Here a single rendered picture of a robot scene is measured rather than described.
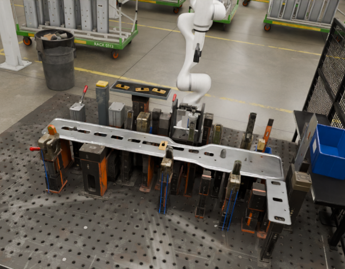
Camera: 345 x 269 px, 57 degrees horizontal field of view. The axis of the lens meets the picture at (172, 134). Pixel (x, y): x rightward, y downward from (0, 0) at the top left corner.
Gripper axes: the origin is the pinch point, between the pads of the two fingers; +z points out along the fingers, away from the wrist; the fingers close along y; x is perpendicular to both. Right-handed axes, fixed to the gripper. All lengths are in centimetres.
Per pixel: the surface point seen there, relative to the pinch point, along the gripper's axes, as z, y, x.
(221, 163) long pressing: 45, 32, 23
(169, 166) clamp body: 41, 47, -3
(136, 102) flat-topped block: 37, -5, -36
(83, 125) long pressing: 45, 20, -62
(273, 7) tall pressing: 91, -657, 103
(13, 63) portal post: 137, -239, -299
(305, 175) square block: 39, 37, 64
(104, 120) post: 56, -6, -58
